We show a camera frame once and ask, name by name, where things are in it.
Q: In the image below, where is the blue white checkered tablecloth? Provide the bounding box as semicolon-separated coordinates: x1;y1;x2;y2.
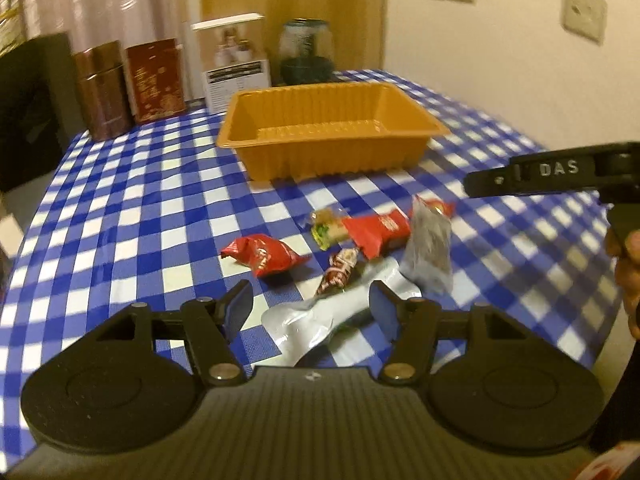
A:
0;68;624;470

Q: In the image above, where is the white humidifier carton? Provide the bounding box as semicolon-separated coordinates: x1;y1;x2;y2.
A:
191;12;271;114

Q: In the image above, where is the clear grey snack packet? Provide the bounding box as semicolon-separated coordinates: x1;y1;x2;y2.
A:
399;195;452;295

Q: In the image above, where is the dark red gift box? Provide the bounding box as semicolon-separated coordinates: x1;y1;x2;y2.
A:
126;38;186;125

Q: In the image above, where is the black appliance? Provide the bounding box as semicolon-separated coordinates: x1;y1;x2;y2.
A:
0;32;86;192

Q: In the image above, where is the red rectangular snack packet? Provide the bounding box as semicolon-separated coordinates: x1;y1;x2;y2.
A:
343;209;411;260

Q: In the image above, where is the red crinkled snack packet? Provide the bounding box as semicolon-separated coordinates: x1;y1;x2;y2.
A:
220;234;310;278

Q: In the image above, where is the pink curtain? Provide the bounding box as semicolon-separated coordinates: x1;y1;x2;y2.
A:
1;0;203;100

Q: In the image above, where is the orange plastic tray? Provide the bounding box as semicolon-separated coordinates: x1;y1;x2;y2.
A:
216;82;449;182

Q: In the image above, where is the brown metal canister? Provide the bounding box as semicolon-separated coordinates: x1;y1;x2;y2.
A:
74;40;134;142

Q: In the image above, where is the small red orange packet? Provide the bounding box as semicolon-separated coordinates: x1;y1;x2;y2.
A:
423;200;456;219

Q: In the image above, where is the person right hand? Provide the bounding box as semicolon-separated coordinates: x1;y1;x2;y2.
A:
604;229;640;339

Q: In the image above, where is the network wall socket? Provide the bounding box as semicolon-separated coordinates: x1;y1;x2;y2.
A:
561;0;608;44

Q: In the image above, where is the green yellow cake packet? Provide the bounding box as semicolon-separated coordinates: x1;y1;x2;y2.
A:
308;207;349;250

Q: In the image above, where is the green glass jar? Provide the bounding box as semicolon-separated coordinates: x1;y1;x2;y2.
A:
279;18;335;86

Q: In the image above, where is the dark red small snack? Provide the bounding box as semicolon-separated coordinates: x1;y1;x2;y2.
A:
316;248;359;296

